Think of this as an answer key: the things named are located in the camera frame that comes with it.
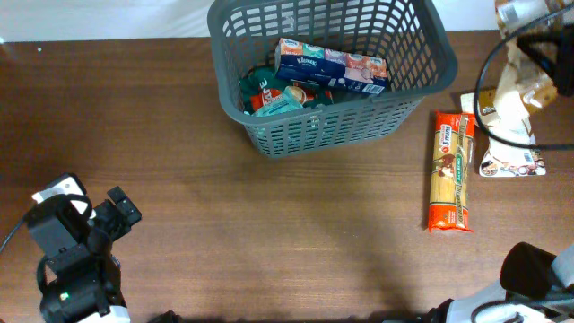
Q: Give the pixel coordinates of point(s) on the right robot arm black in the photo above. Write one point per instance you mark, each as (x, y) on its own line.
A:
(534, 285)

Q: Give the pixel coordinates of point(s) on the grey plastic lattice basket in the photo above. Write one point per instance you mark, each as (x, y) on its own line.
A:
(409, 34)

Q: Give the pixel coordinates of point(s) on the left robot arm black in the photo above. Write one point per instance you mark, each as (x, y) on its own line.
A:
(78, 276)

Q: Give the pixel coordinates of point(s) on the green Nescafe coffee bag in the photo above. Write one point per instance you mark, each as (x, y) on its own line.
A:
(263, 77)

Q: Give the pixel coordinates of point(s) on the beige snack pouch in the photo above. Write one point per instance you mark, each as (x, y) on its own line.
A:
(501, 160)
(524, 87)

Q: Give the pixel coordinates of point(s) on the dark device bottom left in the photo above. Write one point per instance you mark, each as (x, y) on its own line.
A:
(167, 317)

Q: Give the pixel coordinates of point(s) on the orange San Remo spaghetti pack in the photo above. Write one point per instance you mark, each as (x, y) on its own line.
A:
(453, 145)

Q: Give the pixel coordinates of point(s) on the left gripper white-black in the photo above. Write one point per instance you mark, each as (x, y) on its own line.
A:
(109, 217)

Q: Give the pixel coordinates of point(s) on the mint toilet wipes pack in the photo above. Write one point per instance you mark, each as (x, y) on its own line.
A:
(270, 102)

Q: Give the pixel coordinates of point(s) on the blue Kleenex tissue multipack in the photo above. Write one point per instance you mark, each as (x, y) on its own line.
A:
(298, 61)

